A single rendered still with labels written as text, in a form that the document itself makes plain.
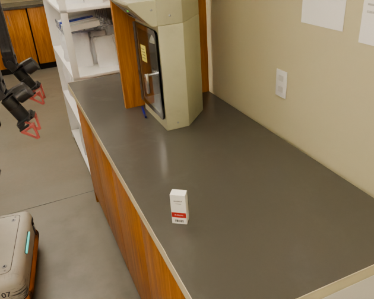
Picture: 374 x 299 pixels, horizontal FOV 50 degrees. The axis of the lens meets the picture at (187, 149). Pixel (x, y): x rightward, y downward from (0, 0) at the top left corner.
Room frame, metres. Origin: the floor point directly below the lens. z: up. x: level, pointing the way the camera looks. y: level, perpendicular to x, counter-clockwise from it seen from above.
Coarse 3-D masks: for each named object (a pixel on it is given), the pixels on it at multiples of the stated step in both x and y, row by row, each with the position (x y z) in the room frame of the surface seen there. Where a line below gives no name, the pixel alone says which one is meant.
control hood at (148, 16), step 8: (112, 0) 1.84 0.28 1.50; (120, 0) 1.72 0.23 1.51; (128, 0) 1.71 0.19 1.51; (136, 0) 1.69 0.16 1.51; (144, 0) 1.67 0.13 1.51; (152, 0) 1.66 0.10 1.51; (128, 8) 1.66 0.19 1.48; (136, 8) 1.62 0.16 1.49; (144, 8) 1.63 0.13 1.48; (152, 8) 1.65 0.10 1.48; (136, 16) 1.71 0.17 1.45; (144, 16) 1.63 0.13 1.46; (152, 16) 1.65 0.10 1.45; (152, 24) 1.64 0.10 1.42
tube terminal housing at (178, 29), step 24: (168, 0) 1.67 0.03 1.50; (192, 0) 1.81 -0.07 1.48; (144, 24) 1.82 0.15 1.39; (168, 24) 1.67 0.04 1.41; (192, 24) 1.80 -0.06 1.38; (168, 48) 1.67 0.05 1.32; (192, 48) 1.78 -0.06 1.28; (168, 72) 1.66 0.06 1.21; (192, 72) 1.77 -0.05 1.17; (168, 96) 1.66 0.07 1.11; (192, 96) 1.75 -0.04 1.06; (168, 120) 1.66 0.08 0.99; (192, 120) 1.74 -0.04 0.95
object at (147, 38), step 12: (144, 36) 1.80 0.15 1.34; (156, 36) 1.66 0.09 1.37; (156, 48) 1.66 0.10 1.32; (156, 60) 1.67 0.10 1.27; (144, 72) 1.86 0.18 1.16; (156, 72) 1.68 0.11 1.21; (144, 84) 1.88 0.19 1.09; (156, 84) 1.70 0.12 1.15; (144, 96) 1.90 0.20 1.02; (156, 96) 1.72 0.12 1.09; (156, 108) 1.73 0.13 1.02
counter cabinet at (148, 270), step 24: (96, 144) 1.95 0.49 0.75; (96, 168) 2.14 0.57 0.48; (96, 192) 2.38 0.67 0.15; (120, 192) 1.51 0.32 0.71; (120, 216) 1.61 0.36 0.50; (120, 240) 1.74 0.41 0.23; (144, 240) 1.19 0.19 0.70; (144, 264) 1.25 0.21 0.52; (144, 288) 1.32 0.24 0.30; (168, 288) 0.96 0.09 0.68; (360, 288) 0.74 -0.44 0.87
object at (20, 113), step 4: (20, 104) 1.61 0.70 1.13; (16, 108) 1.57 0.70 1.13; (20, 108) 1.58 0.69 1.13; (24, 108) 1.61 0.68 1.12; (12, 112) 1.57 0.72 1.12; (16, 112) 1.57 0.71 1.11; (20, 112) 1.58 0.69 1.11; (24, 112) 1.59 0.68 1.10; (28, 112) 1.62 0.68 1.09; (16, 116) 1.57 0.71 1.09; (20, 116) 1.57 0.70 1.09; (24, 116) 1.58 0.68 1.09; (28, 116) 1.57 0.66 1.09; (20, 120) 1.57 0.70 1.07; (24, 120) 1.55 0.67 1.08; (28, 120) 1.56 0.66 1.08; (20, 124) 1.55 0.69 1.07
